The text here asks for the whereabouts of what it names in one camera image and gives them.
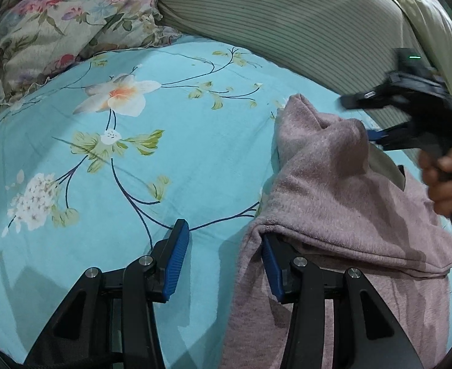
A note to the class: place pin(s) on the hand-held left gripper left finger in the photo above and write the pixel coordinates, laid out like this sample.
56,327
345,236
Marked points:
176,253

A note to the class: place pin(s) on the light green pillow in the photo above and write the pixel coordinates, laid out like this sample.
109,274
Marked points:
429,15

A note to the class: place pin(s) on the floral ruffled pillow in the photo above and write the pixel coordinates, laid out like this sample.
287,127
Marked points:
57,27

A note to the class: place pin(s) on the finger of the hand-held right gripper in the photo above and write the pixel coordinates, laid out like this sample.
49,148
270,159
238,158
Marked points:
376,135
358,100

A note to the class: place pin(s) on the green striped bedding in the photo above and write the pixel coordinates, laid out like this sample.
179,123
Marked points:
287,19

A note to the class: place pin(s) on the turquoise floral bed sheet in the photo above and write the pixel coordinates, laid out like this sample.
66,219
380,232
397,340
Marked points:
180,161

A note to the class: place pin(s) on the mauve knit garment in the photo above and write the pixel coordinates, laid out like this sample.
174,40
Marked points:
326,184

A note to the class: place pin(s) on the person's right hand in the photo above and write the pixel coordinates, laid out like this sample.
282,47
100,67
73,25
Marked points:
443,192

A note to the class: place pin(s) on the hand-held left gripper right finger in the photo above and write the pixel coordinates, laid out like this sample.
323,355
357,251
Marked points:
273,273

